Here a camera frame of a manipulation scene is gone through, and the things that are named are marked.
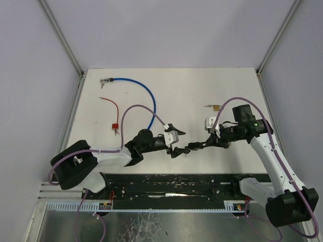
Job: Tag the right aluminium frame post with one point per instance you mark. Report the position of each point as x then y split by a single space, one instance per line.
296 4

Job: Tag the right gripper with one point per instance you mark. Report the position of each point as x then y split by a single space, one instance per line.
214 140

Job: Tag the black padlock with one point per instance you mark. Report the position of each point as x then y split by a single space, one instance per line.
195 146

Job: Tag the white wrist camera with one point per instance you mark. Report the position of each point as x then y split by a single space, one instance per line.
210 124
171 137

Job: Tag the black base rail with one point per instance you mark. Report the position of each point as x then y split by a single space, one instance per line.
216 187

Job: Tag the aluminium frame post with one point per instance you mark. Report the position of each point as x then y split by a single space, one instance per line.
296 4
60 35

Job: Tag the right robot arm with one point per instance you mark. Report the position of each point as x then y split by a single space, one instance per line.
289 201

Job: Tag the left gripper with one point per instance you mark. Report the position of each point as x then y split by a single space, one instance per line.
168 145

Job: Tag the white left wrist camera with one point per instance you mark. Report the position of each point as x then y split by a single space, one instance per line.
171 137

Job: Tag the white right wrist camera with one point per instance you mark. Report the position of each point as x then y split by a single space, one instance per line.
210 124

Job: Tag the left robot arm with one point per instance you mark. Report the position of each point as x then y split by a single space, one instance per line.
80 166

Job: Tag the blue cable lock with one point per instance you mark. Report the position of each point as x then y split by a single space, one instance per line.
108 80

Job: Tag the left aluminium frame post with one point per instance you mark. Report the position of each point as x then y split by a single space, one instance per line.
60 35

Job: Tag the keys of blue cable lock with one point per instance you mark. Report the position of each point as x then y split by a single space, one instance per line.
102 82

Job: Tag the small brass padlock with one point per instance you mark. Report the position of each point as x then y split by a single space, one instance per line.
217 107

